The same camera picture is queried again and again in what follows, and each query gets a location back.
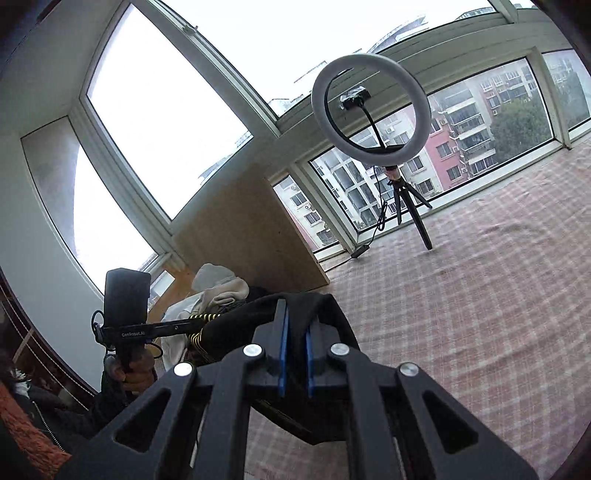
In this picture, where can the pink plaid cloth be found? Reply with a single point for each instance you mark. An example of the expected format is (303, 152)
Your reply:
(461, 300)

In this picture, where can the person's left hand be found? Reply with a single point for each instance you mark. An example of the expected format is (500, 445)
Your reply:
(136, 379)

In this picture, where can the black camera on gooseneck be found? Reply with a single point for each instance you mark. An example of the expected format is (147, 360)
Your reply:
(355, 99)

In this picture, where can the white garment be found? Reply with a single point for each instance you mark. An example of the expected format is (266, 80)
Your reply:
(184, 307)

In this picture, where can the person's left forearm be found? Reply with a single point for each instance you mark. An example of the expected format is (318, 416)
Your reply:
(106, 410)

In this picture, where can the black tripod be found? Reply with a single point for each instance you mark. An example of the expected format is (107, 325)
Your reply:
(418, 221)

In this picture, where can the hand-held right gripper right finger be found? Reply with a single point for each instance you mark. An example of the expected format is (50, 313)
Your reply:
(310, 360)

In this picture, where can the pine plank board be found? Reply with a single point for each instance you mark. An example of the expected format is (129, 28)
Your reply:
(178, 284)

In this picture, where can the black garment with yellow stripes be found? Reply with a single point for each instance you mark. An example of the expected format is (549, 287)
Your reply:
(258, 314)

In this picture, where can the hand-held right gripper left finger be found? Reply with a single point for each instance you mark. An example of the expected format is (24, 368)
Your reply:
(282, 355)

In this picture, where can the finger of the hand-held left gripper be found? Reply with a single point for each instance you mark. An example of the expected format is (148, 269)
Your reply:
(171, 328)

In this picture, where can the orange fuzzy clothing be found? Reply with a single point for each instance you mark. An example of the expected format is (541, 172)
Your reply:
(23, 429)

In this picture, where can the apartment buildings outside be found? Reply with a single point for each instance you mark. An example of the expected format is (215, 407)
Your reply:
(443, 152)

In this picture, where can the light plywood board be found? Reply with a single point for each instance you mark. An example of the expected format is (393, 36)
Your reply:
(249, 230)

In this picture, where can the white window frame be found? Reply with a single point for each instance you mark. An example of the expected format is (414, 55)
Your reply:
(461, 60)

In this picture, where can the beige knitted sweater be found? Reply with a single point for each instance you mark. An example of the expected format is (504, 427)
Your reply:
(217, 281)

